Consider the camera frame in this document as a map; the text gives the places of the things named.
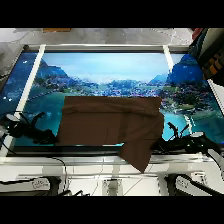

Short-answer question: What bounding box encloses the brown garment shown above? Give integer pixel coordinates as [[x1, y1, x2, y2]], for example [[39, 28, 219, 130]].
[[55, 95, 165, 174]]

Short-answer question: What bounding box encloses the black cable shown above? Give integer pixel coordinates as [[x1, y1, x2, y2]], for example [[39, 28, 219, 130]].
[[0, 137, 68, 184]]

